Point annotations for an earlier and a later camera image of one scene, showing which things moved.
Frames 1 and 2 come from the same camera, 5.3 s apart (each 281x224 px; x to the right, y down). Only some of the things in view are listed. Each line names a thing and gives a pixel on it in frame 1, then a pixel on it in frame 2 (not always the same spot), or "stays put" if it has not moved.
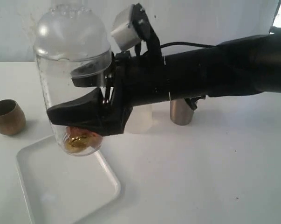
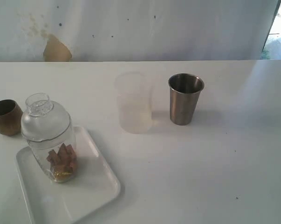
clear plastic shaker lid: x=72 y=33 to x=43 y=120
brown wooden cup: x=8 y=117 stays put
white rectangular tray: x=59 y=187 stays put
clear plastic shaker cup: x=64 y=80 to x=58 y=155
